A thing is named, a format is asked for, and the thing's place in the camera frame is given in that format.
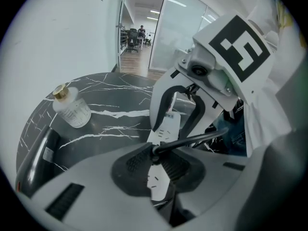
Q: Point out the glass door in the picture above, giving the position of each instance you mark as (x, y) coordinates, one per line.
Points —
(121, 8)

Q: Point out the ceiling light panel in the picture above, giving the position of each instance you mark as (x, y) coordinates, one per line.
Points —
(152, 18)
(153, 11)

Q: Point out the white power strip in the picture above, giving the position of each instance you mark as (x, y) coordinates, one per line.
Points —
(166, 126)

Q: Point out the black office chair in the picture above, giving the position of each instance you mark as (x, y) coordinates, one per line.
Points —
(132, 40)

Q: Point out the black and orange tool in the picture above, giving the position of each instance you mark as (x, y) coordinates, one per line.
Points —
(36, 157)

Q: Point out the black metal rack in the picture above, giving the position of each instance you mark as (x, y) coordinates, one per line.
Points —
(123, 40)

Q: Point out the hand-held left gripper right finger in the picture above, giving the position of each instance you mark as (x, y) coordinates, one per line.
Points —
(216, 177)

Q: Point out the person's blue jeans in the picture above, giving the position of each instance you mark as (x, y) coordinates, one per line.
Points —
(231, 133)

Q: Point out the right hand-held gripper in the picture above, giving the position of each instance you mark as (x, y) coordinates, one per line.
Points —
(238, 54)

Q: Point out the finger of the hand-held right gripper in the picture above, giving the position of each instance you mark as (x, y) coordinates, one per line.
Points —
(157, 100)

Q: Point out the person's white shirt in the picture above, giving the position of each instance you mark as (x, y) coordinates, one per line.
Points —
(276, 93)

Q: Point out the clear glass bottle gold cap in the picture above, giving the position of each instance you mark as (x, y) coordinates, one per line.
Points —
(72, 109)

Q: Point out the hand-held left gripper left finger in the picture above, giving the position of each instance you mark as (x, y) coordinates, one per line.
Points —
(96, 177)

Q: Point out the frosted glass partition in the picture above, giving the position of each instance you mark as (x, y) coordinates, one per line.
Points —
(178, 32)

